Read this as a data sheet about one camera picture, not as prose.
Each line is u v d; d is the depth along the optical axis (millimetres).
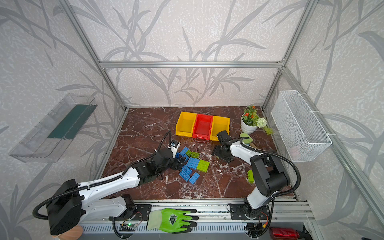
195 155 932
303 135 616
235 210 736
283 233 655
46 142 637
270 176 455
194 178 837
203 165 884
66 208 398
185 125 1077
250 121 986
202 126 1087
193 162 888
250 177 830
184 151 938
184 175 856
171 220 705
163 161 609
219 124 1081
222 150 704
